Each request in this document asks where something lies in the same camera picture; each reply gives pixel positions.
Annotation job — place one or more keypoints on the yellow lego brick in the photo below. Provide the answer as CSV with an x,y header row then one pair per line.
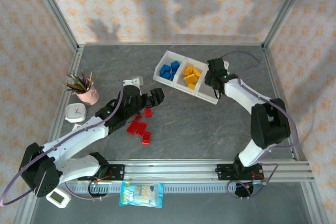
x,y
190,79
191,85
197,72
187,72
191,66

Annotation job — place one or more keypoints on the blue lego brick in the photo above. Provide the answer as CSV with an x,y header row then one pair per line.
x,y
173,72
171,77
165,68
164,75
175,64

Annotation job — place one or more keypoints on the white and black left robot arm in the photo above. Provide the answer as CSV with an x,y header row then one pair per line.
x,y
78,136

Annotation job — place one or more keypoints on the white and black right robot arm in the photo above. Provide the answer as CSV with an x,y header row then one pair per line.
x,y
241,95

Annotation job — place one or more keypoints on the red lego brick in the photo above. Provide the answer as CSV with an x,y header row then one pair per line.
x,y
141,128
132,127
138,117
146,138
148,112

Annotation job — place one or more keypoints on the white plastic bin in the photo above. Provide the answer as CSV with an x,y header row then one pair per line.
x,y
181,82
207,96
168,56

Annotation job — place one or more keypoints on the pink pencil cup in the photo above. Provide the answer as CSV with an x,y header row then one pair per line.
x,y
89,96

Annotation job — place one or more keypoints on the coloured pencil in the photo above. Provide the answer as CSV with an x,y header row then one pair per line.
x,y
89,79
78,79
74,81
84,78
91,83
73,86

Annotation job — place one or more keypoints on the white square alarm clock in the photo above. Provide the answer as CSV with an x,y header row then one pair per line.
x,y
76,112

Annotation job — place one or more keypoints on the white card with red mark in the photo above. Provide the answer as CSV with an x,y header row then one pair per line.
x,y
77,127

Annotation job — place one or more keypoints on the blue snack bag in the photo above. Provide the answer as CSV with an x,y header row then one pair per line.
x,y
141,192

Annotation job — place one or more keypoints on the white digital timer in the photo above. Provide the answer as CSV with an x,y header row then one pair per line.
x,y
58,198

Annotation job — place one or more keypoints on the aluminium table edge rail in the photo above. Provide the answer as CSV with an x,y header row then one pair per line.
x,y
273,77
58,113

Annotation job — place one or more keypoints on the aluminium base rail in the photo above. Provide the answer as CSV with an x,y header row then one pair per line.
x,y
170,171

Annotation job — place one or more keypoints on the aluminium frame post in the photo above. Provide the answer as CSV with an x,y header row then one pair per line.
x,y
284,11
57,14

